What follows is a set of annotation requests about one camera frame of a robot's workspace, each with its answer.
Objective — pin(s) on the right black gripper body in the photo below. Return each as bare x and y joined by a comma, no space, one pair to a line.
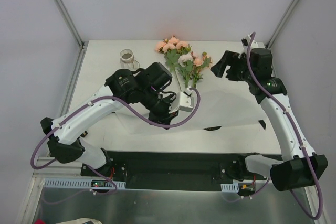
234,69

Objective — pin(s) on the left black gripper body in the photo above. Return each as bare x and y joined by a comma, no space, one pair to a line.
163,114

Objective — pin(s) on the white wrapping paper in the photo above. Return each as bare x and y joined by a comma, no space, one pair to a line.
223,103

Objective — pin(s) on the pink flower bouquet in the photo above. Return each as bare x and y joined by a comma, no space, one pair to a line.
181,59

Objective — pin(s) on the black ribbon gold lettering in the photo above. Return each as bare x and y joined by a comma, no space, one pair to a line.
214,128

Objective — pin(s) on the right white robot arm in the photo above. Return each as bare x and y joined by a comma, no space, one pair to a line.
300,166

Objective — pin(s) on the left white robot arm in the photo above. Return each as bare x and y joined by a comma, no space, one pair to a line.
65,143

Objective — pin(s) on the white ribbed vase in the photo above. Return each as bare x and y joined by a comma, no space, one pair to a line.
128,61

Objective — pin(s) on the beige cloth bag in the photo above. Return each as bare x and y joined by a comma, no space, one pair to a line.
83,221

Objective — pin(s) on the red object at bottom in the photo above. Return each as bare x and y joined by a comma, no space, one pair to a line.
39,221

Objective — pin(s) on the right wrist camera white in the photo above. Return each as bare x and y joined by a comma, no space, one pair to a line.
246,41

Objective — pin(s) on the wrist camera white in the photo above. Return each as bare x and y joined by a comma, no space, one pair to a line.
246,41
185,101

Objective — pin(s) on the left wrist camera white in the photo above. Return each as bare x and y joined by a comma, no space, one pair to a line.
185,101

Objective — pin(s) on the left aluminium frame post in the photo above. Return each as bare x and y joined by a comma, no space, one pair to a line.
69,23

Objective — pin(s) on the aluminium frame post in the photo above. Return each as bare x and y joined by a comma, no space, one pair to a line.
69,23
282,23

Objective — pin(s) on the right aluminium frame post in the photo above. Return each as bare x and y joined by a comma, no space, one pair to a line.
282,23

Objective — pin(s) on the right white cable duct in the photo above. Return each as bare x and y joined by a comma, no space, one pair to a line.
230,188

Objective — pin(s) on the white cable duct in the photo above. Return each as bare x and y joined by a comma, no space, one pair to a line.
230,188
73,183

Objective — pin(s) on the aluminium front rail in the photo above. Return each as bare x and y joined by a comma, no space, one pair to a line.
57,169

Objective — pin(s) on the left white cable duct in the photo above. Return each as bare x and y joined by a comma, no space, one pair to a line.
73,183

